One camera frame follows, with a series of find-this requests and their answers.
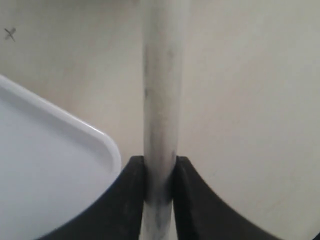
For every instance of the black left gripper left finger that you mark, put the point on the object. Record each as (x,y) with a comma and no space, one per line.
(116,215)

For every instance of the wooden drumstick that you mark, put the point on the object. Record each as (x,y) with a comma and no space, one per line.
(163,33)

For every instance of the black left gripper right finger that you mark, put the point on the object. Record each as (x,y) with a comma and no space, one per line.
(200,214)

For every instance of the white rectangular plastic tray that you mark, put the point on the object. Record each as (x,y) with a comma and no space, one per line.
(53,166)

